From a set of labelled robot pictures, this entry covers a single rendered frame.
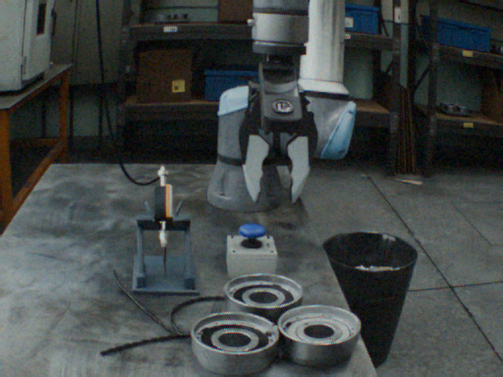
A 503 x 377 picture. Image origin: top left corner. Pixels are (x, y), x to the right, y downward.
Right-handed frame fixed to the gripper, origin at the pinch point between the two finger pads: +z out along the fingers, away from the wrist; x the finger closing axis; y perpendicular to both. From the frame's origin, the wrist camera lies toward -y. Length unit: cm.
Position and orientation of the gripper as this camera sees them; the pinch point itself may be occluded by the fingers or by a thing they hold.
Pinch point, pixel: (275, 194)
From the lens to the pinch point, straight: 86.5
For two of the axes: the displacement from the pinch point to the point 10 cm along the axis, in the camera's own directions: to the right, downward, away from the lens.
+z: -0.4, 9.5, 3.1
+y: -0.8, -3.1, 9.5
